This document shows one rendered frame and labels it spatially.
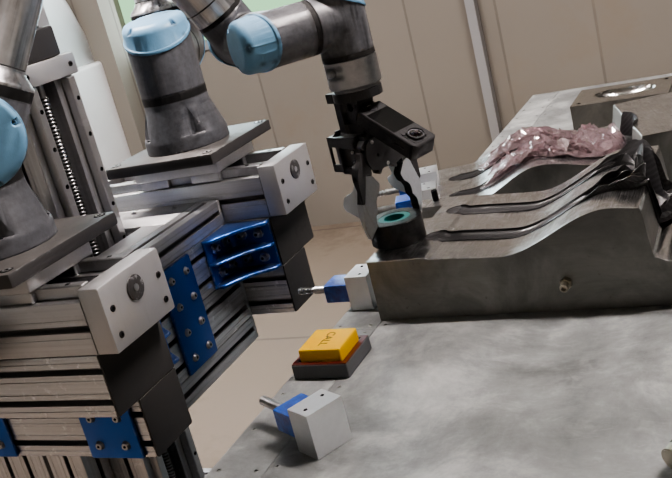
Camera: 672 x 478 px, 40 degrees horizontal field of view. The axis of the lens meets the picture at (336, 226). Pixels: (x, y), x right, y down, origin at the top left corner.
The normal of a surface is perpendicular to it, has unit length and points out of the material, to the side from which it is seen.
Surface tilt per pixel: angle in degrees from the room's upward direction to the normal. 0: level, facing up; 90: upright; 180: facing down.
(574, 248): 90
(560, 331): 0
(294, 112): 90
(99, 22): 90
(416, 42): 90
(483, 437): 0
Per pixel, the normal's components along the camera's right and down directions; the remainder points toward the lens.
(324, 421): 0.62, 0.08
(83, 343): -0.37, 0.36
